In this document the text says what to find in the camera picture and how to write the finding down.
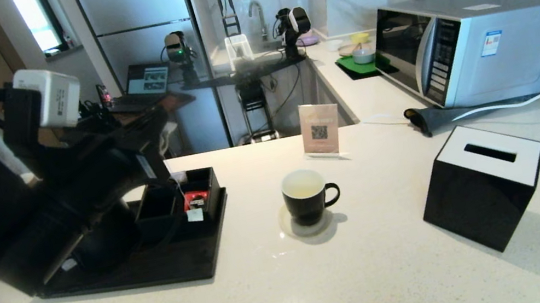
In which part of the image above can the black electric kettle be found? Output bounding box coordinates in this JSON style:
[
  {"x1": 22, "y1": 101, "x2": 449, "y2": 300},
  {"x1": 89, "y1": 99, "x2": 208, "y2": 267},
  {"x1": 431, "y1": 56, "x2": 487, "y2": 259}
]
[{"x1": 63, "y1": 195, "x2": 148, "y2": 275}]

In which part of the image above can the white paper scrap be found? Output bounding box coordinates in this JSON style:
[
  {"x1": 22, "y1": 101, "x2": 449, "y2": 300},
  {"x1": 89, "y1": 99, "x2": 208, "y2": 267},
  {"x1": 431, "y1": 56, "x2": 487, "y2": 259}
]
[{"x1": 185, "y1": 206, "x2": 205, "y2": 224}]

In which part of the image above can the red sachet packet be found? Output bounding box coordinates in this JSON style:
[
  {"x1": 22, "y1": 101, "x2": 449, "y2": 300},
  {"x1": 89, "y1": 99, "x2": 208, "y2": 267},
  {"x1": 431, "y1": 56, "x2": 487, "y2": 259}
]
[{"x1": 182, "y1": 188, "x2": 210, "y2": 211}]

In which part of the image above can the brown wooden desk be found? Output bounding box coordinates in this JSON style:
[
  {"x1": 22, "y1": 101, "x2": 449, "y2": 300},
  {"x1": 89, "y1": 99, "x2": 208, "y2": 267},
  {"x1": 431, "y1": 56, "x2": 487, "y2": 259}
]
[{"x1": 112, "y1": 89, "x2": 205, "y2": 167}]

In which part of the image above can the open laptop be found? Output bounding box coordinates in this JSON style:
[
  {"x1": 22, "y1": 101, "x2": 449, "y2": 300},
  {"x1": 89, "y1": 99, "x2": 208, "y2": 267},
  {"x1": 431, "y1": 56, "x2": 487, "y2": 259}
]
[{"x1": 103, "y1": 59, "x2": 177, "y2": 118}]

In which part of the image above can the black compartment organizer box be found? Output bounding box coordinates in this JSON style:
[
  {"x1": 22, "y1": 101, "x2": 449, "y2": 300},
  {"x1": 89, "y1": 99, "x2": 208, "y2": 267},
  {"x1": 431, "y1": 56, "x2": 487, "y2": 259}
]
[{"x1": 129, "y1": 164, "x2": 229, "y2": 247}]

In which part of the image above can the black serving tray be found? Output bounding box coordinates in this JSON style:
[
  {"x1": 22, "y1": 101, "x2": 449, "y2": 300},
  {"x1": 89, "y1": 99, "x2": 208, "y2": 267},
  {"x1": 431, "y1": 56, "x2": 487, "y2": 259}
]
[{"x1": 24, "y1": 184, "x2": 242, "y2": 303}]

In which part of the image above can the silver refrigerator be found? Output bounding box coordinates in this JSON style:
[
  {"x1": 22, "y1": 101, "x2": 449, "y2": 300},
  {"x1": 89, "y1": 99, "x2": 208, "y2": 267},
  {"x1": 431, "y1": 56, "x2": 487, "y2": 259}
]
[{"x1": 66, "y1": 0, "x2": 234, "y2": 172}]

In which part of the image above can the black upright stand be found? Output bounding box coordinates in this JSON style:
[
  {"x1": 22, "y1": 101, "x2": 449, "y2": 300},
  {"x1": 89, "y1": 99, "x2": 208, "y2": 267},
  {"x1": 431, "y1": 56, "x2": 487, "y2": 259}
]
[{"x1": 214, "y1": 0, "x2": 243, "y2": 38}]

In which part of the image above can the chrome kitchen faucet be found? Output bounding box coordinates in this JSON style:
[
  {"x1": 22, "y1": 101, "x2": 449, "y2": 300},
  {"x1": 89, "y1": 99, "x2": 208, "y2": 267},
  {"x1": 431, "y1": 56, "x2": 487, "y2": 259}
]
[{"x1": 246, "y1": 0, "x2": 270, "y2": 44}]

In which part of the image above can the black mug white inside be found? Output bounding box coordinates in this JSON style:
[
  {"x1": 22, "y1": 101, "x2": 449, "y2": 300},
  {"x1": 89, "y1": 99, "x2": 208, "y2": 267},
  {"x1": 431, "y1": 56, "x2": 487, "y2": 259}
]
[{"x1": 278, "y1": 163, "x2": 345, "y2": 230}]

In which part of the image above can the QR code sign stand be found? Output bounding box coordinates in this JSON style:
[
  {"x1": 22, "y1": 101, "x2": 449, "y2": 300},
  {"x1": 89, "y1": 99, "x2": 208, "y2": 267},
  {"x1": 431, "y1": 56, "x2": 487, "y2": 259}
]
[{"x1": 295, "y1": 99, "x2": 347, "y2": 164}]

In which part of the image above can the round translucent coaster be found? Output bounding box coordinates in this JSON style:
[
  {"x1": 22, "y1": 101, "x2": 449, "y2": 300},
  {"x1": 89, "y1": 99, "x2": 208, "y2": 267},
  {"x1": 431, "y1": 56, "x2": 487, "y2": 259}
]
[{"x1": 276, "y1": 197, "x2": 338, "y2": 242}]

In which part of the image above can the green mat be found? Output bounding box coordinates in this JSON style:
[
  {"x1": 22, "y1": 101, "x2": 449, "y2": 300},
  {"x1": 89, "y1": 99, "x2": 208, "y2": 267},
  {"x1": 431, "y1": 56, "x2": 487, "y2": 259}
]
[{"x1": 334, "y1": 48, "x2": 393, "y2": 83}]

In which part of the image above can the grey bowl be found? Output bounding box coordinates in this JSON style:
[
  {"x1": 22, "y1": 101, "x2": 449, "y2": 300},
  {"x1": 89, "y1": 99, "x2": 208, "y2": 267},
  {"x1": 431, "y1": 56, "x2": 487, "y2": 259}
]
[{"x1": 351, "y1": 45, "x2": 377, "y2": 66}]

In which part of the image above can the yellow bowl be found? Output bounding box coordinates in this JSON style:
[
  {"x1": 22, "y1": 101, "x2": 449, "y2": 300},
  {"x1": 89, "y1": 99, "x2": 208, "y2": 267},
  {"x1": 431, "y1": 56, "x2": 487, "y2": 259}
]
[{"x1": 350, "y1": 31, "x2": 372, "y2": 46}]

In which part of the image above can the black tissue box white top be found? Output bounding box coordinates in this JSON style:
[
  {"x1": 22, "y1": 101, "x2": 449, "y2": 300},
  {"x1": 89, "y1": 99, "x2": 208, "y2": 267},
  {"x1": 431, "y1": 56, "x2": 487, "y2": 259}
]
[{"x1": 408, "y1": 112, "x2": 540, "y2": 265}]

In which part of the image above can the silver microwave oven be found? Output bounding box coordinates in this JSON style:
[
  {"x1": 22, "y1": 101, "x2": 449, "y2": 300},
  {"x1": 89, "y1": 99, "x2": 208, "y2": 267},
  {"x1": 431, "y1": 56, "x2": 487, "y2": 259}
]
[{"x1": 366, "y1": 0, "x2": 540, "y2": 122}]

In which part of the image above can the camera on tripod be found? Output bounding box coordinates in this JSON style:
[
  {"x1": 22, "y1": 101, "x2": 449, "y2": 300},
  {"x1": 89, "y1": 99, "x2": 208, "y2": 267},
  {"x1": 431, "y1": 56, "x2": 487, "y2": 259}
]
[{"x1": 157, "y1": 28, "x2": 202, "y2": 90}]

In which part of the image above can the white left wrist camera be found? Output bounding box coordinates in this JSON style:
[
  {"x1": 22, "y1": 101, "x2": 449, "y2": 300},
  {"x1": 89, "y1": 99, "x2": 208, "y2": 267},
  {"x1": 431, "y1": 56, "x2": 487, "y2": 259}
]
[{"x1": 10, "y1": 60, "x2": 88, "y2": 136}]

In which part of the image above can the white wire rack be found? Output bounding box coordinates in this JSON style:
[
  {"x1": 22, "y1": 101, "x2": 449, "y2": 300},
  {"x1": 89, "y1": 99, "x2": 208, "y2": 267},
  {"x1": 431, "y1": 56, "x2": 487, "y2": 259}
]
[{"x1": 224, "y1": 32, "x2": 256, "y2": 72}]

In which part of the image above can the bright window dark frame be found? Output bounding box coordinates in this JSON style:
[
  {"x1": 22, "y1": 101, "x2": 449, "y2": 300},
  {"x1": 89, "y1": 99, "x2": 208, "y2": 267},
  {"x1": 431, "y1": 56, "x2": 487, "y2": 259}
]
[{"x1": 11, "y1": 0, "x2": 81, "y2": 62}]

